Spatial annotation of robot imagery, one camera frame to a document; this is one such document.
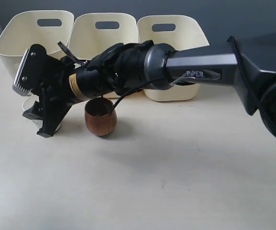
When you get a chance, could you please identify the brown wooden cup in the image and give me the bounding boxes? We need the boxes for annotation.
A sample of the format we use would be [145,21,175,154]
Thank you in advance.
[84,97,117,137]

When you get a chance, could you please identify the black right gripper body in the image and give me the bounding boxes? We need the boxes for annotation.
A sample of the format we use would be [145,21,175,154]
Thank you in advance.
[31,57,77,123]

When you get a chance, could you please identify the black camera cable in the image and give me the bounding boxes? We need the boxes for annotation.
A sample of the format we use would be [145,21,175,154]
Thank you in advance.
[108,35,276,115]

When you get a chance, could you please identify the cream right plastic bin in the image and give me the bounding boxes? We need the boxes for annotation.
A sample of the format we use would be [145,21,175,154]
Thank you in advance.
[137,15,209,102]

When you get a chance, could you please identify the white paper cup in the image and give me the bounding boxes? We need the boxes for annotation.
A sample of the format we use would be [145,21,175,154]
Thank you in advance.
[22,95,61,131]

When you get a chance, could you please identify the cream left plastic bin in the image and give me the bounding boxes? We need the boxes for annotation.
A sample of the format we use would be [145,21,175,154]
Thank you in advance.
[0,10,74,78]

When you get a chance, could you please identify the cream plastic bin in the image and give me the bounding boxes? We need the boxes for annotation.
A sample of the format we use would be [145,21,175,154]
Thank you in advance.
[0,10,74,78]
[68,12,139,60]
[137,15,209,102]

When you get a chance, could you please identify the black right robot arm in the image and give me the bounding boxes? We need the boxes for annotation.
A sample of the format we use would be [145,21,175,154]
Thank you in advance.
[12,33,276,138]

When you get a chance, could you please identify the cream middle plastic bin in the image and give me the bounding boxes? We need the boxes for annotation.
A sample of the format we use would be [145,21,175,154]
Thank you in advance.
[68,12,139,60]

